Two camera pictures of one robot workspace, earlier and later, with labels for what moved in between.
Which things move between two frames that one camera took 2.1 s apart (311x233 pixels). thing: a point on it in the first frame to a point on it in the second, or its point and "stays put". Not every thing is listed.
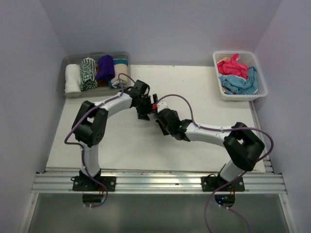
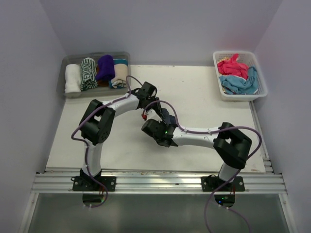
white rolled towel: x=73 y=80 stays put
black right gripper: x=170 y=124 to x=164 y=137
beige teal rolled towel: x=121 y=71 stays put
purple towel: x=105 y=70 stays put
